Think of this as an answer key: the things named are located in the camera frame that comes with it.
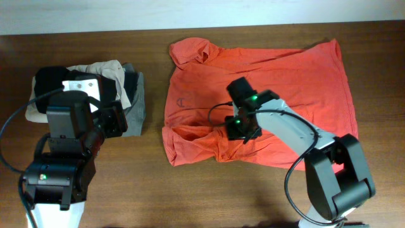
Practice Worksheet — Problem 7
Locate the red printed t-shirt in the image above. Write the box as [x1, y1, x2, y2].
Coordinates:
[162, 37, 358, 168]

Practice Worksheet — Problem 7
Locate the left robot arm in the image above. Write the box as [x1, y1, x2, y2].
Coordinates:
[18, 91, 127, 227]

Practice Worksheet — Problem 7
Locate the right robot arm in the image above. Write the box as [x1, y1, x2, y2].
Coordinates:
[225, 77, 376, 227]

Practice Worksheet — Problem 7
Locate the grey folded garment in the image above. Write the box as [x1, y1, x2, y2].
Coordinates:
[122, 63, 146, 137]

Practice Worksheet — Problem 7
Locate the beige folded garment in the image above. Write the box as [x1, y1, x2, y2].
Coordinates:
[25, 60, 131, 124]

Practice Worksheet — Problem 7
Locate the black folded garment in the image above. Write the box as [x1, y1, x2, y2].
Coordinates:
[34, 66, 119, 105]

